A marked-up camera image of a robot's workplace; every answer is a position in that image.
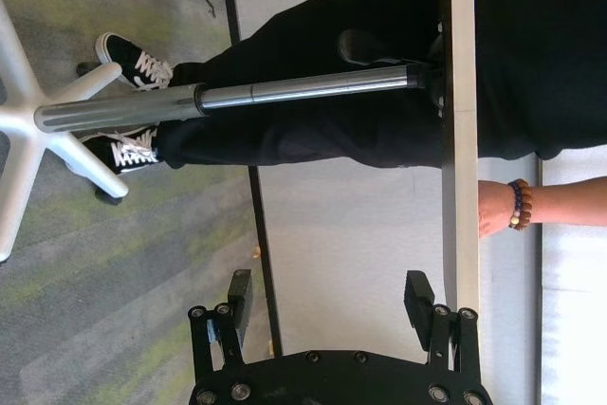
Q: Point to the person in black clothes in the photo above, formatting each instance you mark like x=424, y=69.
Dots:
x=536, y=44

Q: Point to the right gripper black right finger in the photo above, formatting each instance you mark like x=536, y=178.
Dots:
x=422, y=310

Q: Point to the person's left hand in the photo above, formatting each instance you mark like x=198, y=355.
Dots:
x=493, y=208

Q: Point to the black white canvas sneaker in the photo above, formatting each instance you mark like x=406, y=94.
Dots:
x=123, y=151
x=133, y=61

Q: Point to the black trousers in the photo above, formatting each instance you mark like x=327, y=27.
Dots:
x=308, y=44

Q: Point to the person's left forearm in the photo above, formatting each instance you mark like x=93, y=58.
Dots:
x=569, y=201

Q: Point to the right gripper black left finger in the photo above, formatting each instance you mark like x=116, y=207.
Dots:
x=239, y=305

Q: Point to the white pedestal rolling table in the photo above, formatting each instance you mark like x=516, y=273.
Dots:
x=460, y=139

